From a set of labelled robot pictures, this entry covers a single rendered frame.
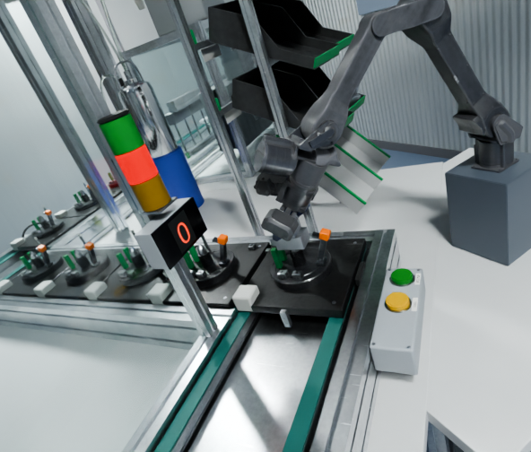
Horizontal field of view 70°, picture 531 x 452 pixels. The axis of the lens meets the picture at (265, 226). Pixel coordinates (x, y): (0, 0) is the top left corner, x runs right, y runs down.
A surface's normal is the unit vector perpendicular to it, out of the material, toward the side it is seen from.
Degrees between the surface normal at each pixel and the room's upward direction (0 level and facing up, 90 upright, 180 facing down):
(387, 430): 0
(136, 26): 90
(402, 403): 0
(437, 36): 117
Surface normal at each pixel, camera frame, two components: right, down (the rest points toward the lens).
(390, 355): -0.38, 0.54
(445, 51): 0.25, 0.38
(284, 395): -0.30, -0.84
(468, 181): -0.83, 0.47
